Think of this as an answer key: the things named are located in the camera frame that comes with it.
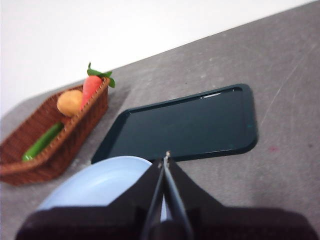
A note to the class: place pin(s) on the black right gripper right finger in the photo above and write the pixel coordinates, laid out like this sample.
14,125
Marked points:
225,225

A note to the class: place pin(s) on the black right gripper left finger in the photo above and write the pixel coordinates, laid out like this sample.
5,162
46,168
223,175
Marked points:
100,222

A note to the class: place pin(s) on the light blue plate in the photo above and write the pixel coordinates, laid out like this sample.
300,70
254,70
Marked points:
100,182

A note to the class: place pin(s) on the long green pepper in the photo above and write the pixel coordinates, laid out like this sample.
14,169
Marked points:
42,143

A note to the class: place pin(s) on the brown wicker basket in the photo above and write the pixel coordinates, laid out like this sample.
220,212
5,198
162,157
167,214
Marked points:
75,142

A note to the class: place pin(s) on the dark green plastic tray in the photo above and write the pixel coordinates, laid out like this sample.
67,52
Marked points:
187,125

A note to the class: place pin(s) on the yellow-brown potato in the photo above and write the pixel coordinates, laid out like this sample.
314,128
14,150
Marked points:
68,102

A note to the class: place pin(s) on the orange carrot with green leaves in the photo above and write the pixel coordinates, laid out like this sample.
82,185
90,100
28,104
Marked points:
90,86

